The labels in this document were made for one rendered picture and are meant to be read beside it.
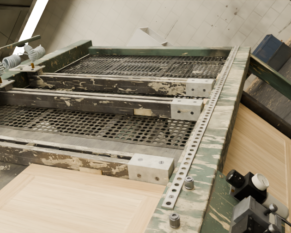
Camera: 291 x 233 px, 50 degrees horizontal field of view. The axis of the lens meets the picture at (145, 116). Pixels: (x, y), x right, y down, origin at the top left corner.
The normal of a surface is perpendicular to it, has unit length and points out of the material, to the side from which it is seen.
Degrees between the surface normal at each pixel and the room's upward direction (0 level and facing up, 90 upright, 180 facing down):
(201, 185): 54
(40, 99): 90
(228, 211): 90
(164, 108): 90
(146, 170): 90
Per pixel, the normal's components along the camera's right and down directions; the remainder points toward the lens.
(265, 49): -0.20, 0.23
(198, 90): -0.35, 0.43
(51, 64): 0.93, 0.08
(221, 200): 0.48, -0.68
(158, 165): -0.08, -0.90
